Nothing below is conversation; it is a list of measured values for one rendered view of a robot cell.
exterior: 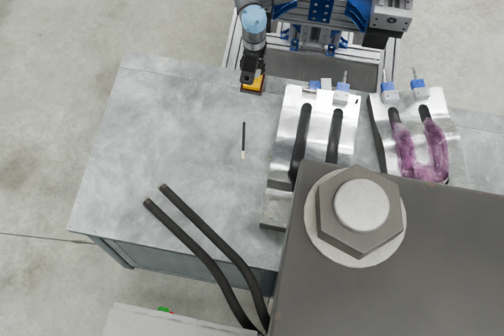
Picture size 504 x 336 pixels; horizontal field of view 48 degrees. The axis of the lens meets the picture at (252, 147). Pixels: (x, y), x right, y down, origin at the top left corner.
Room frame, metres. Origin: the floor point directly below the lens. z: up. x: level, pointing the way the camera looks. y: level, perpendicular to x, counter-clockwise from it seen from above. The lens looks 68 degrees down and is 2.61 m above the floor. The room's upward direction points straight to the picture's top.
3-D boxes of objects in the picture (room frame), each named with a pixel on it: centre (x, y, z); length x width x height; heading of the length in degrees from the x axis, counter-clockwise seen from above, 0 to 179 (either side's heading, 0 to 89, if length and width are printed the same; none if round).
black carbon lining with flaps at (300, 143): (0.69, -0.21, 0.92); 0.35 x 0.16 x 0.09; 169
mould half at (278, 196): (0.68, -0.20, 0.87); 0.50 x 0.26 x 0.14; 169
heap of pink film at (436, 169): (0.70, -0.56, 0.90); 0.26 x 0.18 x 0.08; 6
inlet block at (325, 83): (0.97, -0.22, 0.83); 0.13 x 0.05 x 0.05; 89
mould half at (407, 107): (0.69, -0.57, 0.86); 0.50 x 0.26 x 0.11; 6
